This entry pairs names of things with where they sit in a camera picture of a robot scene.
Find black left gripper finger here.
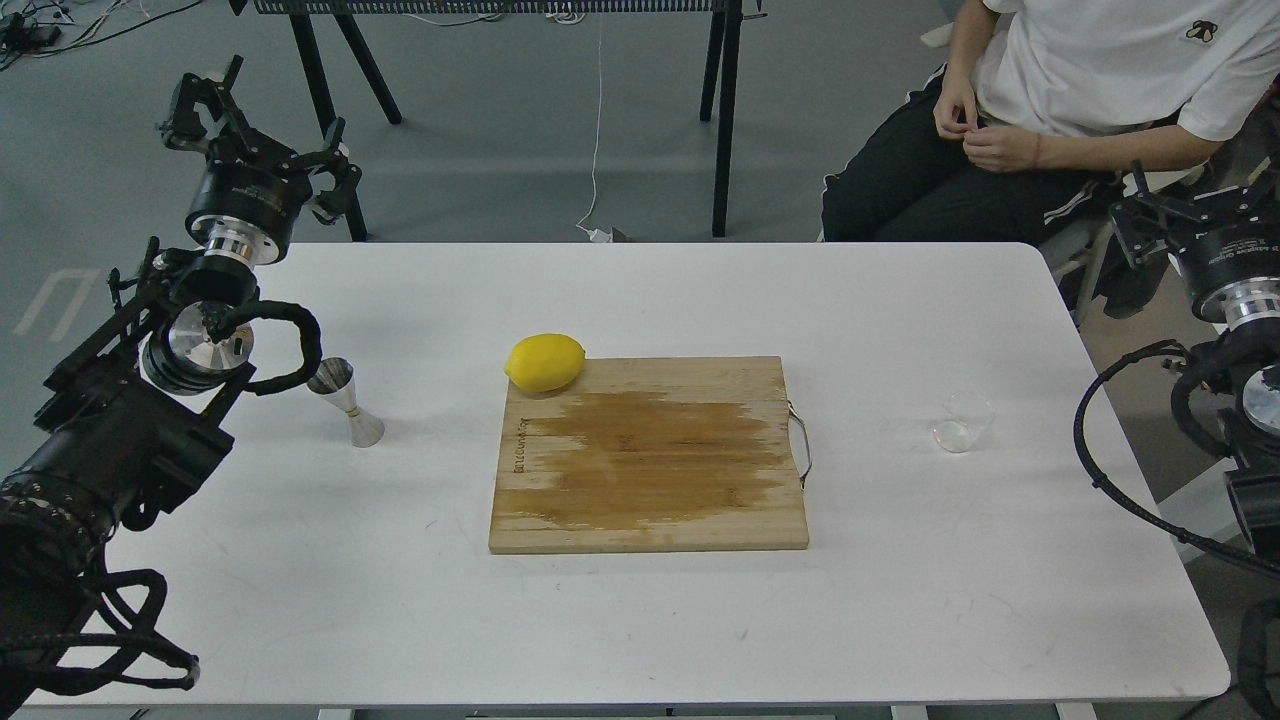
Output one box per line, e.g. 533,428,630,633
292,118,364,225
157,55,251,152

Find seated person white shirt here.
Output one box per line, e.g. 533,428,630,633
820,1,1279,245

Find grey office chair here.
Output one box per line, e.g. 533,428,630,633
1039,163,1236,328

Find yellow lemon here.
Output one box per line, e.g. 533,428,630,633
504,333,586,395

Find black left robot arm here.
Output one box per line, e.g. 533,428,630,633
1,56,362,717

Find wooden cutting board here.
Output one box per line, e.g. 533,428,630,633
488,356,810,555

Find person's left hand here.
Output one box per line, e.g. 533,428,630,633
963,126,1044,174

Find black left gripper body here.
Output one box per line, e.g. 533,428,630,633
186,135,312,266

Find steel double jigger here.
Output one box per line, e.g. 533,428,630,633
305,357,385,448

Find black metal table frame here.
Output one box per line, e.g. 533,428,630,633
230,1,753,242

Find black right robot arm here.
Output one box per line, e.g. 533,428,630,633
1071,163,1279,580

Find white hanging cable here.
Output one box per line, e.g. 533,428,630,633
573,14,613,243

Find small clear glass cup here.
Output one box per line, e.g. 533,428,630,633
931,389,995,454

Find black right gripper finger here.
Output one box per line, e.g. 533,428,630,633
1108,161,1190,269
1190,168,1279,225

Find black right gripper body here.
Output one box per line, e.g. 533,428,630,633
1169,209,1279,323

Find person's right hand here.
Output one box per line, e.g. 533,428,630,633
933,67,980,141

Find black cables on floor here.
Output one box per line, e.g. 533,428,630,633
0,0,206,73

